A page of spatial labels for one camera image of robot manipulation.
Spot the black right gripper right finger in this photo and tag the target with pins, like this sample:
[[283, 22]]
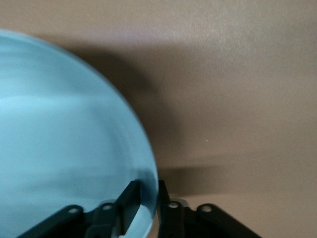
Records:
[[173, 220]]

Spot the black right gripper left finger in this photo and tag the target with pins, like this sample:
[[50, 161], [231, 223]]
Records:
[[130, 198]]

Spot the blue plate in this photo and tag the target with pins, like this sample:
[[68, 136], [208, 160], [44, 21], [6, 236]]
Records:
[[62, 124]]

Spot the brown table cover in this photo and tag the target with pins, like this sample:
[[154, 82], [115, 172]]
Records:
[[223, 74]]

